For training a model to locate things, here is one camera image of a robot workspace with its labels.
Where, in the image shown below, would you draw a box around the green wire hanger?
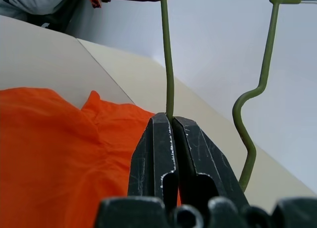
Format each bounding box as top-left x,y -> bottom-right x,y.
159,0 -> 317,193

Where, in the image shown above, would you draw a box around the grey and black clothing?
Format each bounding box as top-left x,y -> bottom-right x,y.
0,0 -> 84,32

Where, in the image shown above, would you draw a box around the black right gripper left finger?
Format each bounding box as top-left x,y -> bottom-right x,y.
127,112 -> 180,207

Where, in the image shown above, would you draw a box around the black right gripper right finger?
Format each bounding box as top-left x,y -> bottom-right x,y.
172,116 -> 250,209

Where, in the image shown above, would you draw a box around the orange shorts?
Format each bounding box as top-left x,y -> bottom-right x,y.
0,87 -> 183,228

